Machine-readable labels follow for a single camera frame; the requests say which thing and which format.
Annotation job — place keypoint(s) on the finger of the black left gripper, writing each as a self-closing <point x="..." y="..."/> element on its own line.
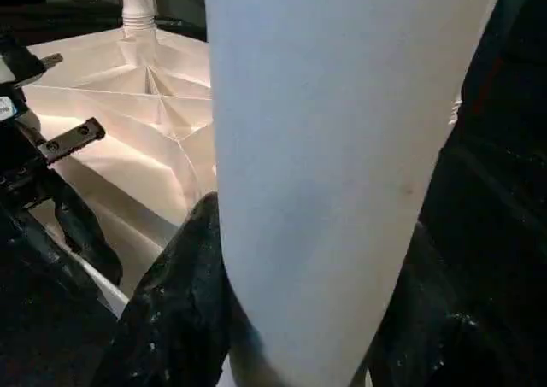
<point x="89" y="242"/>
<point x="42" y="297"/>

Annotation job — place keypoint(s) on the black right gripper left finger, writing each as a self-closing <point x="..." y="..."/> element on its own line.
<point x="179" y="310"/>

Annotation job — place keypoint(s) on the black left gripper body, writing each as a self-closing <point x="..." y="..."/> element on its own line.
<point x="21" y="165"/>

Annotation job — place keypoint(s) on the white plastic table top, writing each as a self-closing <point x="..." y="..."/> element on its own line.
<point x="128" y="148"/>

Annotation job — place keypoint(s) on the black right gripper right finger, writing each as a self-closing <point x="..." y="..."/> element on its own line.
<point x="427" y="344"/>

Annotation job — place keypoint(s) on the black mat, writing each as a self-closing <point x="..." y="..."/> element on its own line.
<point x="491" y="233"/>

